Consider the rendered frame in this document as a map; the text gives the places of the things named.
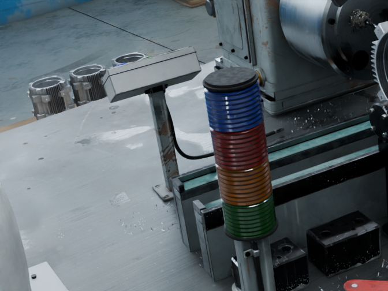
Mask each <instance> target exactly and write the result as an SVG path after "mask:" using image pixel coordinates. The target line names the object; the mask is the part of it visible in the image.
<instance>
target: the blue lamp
mask: <svg viewBox="0 0 388 291"><path fill-rule="evenodd" d="M259 87H260V84H259V79H258V80H257V81H256V82H255V84H254V85H252V86H250V87H248V88H246V89H243V90H240V91H235V92H225V93H220V92H212V91H209V90H208V89H206V88H204V87H203V89H204V94H205V100H206V108H207V112H208V121H209V126H210V127H211V128H212V129H214V130H217V131H220V132H241V131H244V130H248V129H251V128H253V127H255V126H257V125H258V124H260V123H261V122H262V121H263V118H264V116H263V110H262V109H263V108H262V102H261V100H262V99H261V97H260V96H261V93H260V88H259Z"/></svg>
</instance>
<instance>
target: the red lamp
mask: <svg viewBox="0 0 388 291"><path fill-rule="evenodd" d="M210 133H211V141H212V146H213V150H214V158H215V163H216V164H217V165H218V166H219V167H222V168H224V169H229V170H243V169H249V168H252V167H255V166H257V165H259V164H261V163H262V162H264V161H265V160H266V159H267V157H268V152H267V151H268V149H267V140H266V132H265V127H264V118H263V121H262V122H261V123H260V124H258V125H257V126H255V127H253V128H251V129H248V130H244V131H241V132H220V131H217V130H214V129H212V128H211V127H210Z"/></svg>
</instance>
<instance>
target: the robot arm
mask: <svg viewBox="0 0 388 291"><path fill-rule="evenodd" d="M331 1H332V2H333V4H334V5H335V6H338V7H341V6H342V5H343V4H344V3H345V2H346V1H347V0H331ZM0 291H32V289H31V283H30V278H29V270H28V265H27V259H26V256H25V251H24V247H23V242H22V239H21V236H20V232H19V229H18V226H17V222H16V218H15V216H14V212H13V210H12V207H11V204H10V201H9V199H8V196H7V194H6V192H5V190H4V188H3V186H2V185H1V183H0Z"/></svg>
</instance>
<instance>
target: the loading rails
mask: <svg viewBox="0 0 388 291"><path fill-rule="evenodd" d="M267 149H268V151H267V152H268V159H269V164H270V175H271V183H272V188H273V198H274V206H275V216H276V217H277V219H278V229H277V230H276V231H275V232H274V233H273V234H272V235H270V236H269V239H270V243H272V242H274V241H277V240H280V239H282V238H285V237H289V238H290V239H291V240H292V241H293V242H294V243H295V244H296V245H298V246H299V247H300V248H301V249H303V248H306V247H307V237H306V233H307V230H308V229H310V228H312V227H314V226H318V225H320V224H323V223H326V222H329V221H332V220H333V219H336V218H339V217H342V216H344V215H347V214H350V213H352V212H355V211H357V210H359V211H360V212H362V213H363V214H364V215H366V216H367V217H369V218H370V219H371V220H373V221H377V220H379V219H382V218H384V217H387V193H386V168H385V155H384V154H383V153H381V152H380V151H378V136H377V135H376V134H375V132H374V131H372V130H371V124H370V112H368V113H365V114H362V115H358V116H356V117H353V118H350V119H347V120H344V121H341V122H338V123H335V124H331V125H328V126H325V127H322V128H319V129H316V130H313V131H310V132H307V133H304V134H302V135H298V136H295V137H292V138H289V139H286V140H282V141H279V142H277V143H274V144H270V145H268V146H267ZM170 182H171V188H172V192H173V197H174V203H175V207H176V213H177V219H178V224H179V228H180V234H181V240H182V242H183V243H184V245H185V246H186V247H187V248H188V249H189V251H190V252H193V251H195V250H198V249H201V250H202V257H203V263H204V269H205V270H206V272H207V273H208V274H209V276H210V277H211V278H212V279H213V280H214V282H216V281H219V280H222V279H224V278H227V277H230V276H233V277H234V274H233V267H232V260H231V259H232V257H234V256H236V249H235V244H234V240H233V239H231V238H229V237H228V236H227V235H226V234H225V232H224V229H223V226H224V224H225V222H224V217H223V210H222V203H221V196H220V192H219V185H218V177H217V170H216V165H215V163H213V164H210V165H207V166H204V167H201V168H198V169H195V170H191V171H188V172H186V173H182V174H179V175H177V176H174V177H170Z"/></svg>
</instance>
